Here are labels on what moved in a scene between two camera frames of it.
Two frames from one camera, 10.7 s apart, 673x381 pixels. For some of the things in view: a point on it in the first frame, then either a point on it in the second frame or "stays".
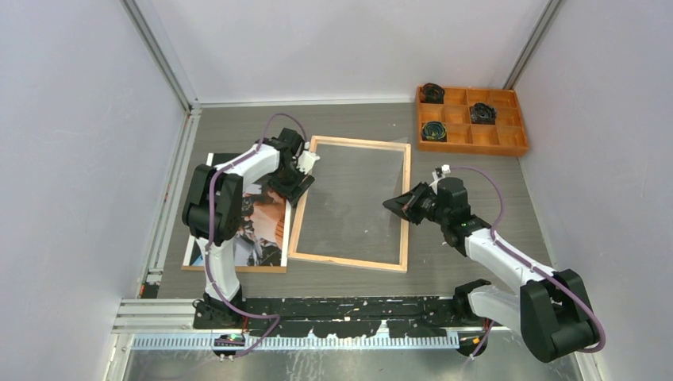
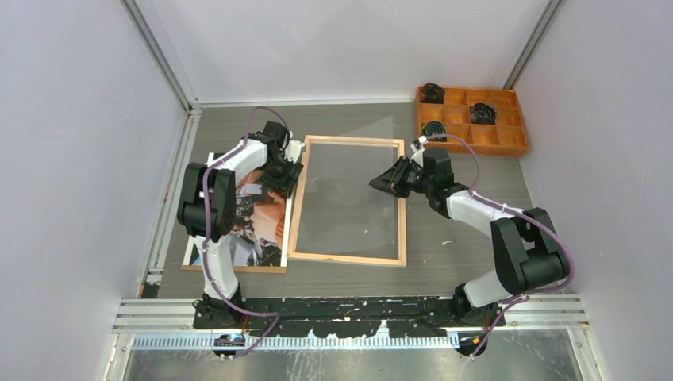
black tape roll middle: x=483 y=114 stays
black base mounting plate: x=339 y=317 stays
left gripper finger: x=305 y=183 to x=295 y=171
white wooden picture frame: x=353 y=262 stays
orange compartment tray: x=506 y=137 stays
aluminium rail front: x=159 y=317 stays
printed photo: x=263 y=237 stays
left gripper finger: x=294 y=194 to x=286 y=186
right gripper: x=421 y=190 to x=392 y=180
